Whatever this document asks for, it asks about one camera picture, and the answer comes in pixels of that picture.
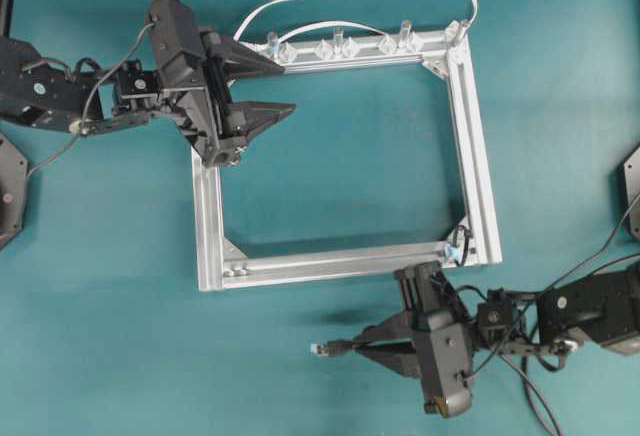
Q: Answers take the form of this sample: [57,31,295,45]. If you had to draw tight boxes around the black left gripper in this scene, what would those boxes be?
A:
[160,28,296,166]

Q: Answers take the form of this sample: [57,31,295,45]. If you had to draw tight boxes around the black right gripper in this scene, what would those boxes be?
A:
[355,261,472,379]

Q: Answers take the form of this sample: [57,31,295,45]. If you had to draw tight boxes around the black USB cable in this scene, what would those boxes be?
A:
[309,336,416,358]

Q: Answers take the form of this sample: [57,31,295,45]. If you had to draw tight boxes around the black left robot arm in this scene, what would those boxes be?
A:
[1,28,296,168]

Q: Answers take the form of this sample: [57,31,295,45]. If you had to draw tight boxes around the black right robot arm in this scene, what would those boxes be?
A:
[351,263,639,388]

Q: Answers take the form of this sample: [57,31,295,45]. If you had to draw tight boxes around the blue tape piece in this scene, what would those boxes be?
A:
[443,243,463,261]

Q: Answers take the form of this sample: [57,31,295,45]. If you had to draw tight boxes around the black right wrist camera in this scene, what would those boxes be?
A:
[413,309,472,418]

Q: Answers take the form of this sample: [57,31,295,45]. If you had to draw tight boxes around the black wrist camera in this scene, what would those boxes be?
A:
[148,0,206,88]
[413,309,472,418]

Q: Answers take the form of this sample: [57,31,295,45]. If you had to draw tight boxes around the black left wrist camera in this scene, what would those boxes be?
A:
[148,0,206,88]

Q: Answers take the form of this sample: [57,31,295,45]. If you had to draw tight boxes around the black string loop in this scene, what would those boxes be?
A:
[449,224,476,263]

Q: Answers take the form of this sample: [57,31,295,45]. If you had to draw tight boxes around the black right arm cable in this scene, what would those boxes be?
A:
[459,195,640,436]

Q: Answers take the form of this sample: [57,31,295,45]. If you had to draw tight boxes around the aluminium extrusion frame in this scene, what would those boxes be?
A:
[191,21,503,292]

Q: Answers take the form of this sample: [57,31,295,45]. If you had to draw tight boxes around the grey left camera cable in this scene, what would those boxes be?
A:
[24,19,156,177]

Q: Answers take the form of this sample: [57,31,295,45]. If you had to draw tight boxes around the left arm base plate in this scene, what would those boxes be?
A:
[0,134,28,249]

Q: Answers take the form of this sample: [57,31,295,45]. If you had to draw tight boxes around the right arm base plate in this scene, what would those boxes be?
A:
[616,147,640,242]

